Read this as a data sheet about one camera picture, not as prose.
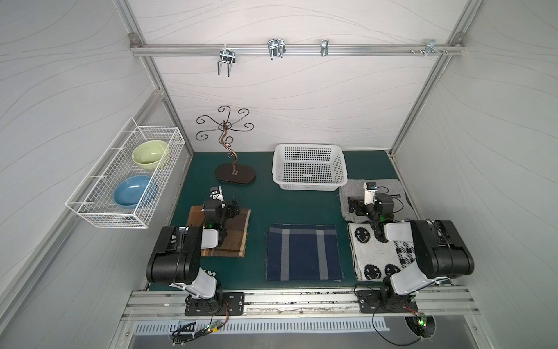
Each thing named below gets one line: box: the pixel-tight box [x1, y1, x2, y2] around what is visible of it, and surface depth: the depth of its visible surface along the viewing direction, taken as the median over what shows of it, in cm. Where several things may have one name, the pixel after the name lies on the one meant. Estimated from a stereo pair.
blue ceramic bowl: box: [113, 174, 152, 209], surface depth 66 cm
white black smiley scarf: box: [348, 222, 416, 281], surface depth 82 cm
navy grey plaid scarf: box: [265, 223, 343, 283], surface depth 86 cm
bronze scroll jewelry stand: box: [195, 105, 257, 185], surface depth 93 cm
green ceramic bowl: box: [131, 140, 168, 170], surface depth 73 cm
